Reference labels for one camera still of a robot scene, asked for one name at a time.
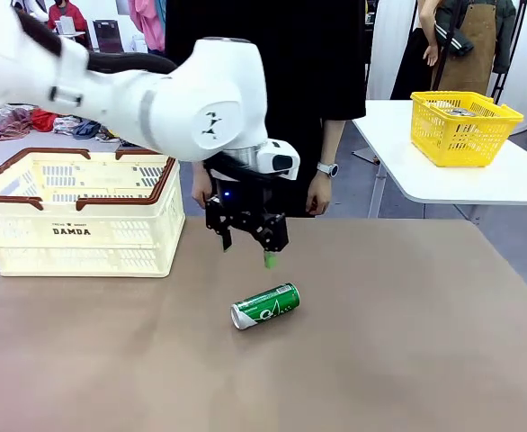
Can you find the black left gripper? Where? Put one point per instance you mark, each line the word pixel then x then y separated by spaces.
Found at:
pixel 241 193

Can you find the green drink can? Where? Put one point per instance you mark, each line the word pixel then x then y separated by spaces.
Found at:
pixel 268 306

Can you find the person's right forearm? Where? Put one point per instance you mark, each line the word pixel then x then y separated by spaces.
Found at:
pixel 198 171

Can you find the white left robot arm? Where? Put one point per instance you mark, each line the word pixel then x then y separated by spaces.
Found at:
pixel 178 103

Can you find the person's left forearm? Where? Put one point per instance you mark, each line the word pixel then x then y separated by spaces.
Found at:
pixel 333 144

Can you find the cream plastic shopping basket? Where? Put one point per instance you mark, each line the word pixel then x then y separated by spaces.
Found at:
pixel 88 252

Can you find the yellow plastic basket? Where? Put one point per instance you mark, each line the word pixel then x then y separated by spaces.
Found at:
pixel 461 144

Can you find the person's right hand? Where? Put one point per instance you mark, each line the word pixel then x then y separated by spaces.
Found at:
pixel 199 193

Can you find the person's left hand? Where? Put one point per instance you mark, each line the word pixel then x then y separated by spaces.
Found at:
pixel 318 195

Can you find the white wrist watch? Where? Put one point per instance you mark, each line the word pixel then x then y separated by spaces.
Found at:
pixel 327 169

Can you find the person in black garment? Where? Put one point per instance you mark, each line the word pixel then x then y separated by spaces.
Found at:
pixel 308 67

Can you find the blue denim cloth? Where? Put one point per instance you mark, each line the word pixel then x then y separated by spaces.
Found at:
pixel 86 129

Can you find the white hanging curtain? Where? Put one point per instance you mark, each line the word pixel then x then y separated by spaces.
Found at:
pixel 380 45

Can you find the white side table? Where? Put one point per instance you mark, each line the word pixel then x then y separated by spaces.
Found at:
pixel 470 184

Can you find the person in pink top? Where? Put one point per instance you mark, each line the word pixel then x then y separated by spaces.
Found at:
pixel 144 22

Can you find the red cloth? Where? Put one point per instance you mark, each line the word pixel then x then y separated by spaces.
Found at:
pixel 43 120

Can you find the black chair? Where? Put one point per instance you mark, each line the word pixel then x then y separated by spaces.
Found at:
pixel 106 38

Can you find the silver topped drink can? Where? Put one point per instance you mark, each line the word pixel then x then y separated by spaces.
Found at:
pixel 459 112

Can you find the plaid pink cloth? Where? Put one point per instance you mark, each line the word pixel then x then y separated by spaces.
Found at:
pixel 14 123

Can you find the person in red jacket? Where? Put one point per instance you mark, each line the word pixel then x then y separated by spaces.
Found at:
pixel 80 20

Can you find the mannequin with brown apron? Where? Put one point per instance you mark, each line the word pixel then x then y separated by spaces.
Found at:
pixel 470 45

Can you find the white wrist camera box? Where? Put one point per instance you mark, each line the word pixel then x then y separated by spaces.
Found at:
pixel 281 157

